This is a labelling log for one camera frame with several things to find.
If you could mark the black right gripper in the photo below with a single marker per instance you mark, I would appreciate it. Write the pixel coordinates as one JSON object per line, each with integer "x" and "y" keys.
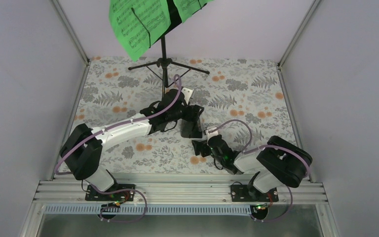
{"x": 197, "y": 145}

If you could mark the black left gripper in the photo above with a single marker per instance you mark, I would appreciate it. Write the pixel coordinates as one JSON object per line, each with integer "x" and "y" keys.
{"x": 192, "y": 113}

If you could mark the black music stand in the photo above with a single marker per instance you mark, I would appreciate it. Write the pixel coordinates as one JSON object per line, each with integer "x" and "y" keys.
{"x": 163, "y": 62}

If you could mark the green sheet music page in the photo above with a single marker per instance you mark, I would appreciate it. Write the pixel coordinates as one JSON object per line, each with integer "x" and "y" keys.
{"x": 186, "y": 8}
{"x": 138, "y": 24}

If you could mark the black metronome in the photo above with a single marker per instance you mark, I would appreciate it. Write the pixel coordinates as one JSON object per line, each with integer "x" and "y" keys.
{"x": 191, "y": 129}

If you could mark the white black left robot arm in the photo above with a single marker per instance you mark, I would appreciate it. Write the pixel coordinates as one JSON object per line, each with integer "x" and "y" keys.
{"x": 84, "y": 146}

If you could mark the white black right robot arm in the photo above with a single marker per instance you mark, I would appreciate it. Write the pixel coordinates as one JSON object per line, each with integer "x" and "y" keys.
{"x": 276, "y": 163}

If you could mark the floral patterned mat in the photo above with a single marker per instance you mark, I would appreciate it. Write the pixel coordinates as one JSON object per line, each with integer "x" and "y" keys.
{"x": 243, "y": 97}

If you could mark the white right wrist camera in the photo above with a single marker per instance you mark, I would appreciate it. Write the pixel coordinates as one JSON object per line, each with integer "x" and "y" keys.
{"x": 211, "y": 132}

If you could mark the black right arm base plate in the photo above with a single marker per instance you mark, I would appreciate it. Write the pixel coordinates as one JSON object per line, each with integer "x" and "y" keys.
{"x": 241, "y": 193}

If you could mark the grey slotted cable duct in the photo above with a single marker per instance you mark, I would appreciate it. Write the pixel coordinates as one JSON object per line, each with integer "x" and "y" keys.
{"x": 151, "y": 209}

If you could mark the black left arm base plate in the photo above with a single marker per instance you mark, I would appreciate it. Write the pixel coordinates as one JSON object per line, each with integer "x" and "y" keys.
{"x": 93, "y": 195}

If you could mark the aluminium rail frame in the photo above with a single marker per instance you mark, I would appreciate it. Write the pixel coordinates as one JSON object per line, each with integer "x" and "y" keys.
{"x": 157, "y": 188}

